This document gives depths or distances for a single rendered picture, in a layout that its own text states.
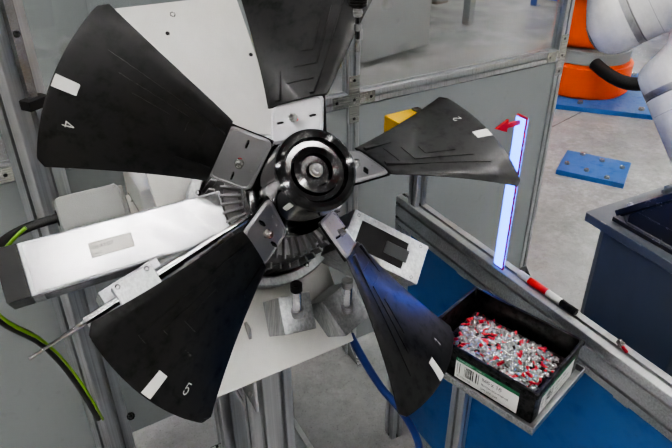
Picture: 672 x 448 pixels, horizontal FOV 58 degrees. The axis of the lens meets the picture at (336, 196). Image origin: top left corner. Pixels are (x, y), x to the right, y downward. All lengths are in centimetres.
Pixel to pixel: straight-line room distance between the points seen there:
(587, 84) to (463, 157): 378
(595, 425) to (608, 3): 82
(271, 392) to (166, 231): 45
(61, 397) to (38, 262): 104
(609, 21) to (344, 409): 141
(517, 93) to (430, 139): 123
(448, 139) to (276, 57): 31
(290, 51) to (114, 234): 38
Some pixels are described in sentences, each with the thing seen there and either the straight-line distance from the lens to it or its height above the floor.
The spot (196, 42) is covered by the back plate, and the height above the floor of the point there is 130.
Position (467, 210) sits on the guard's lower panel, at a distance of 227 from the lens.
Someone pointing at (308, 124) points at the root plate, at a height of 125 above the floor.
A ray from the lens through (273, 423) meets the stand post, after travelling 130.
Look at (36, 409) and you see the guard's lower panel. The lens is 193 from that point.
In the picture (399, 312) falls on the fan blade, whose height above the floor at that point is 102.
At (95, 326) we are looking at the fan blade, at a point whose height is 114.
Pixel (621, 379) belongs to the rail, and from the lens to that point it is 117.
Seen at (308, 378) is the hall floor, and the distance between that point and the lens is 221.
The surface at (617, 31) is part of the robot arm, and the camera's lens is 137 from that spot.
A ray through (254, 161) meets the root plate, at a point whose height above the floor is 122.
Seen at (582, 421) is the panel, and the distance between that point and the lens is 131.
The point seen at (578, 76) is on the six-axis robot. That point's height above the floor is 21.
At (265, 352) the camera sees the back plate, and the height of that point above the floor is 86.
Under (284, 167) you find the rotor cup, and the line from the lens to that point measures 81.
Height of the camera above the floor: 160
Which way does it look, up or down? 30 degrees down
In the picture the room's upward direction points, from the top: straight up
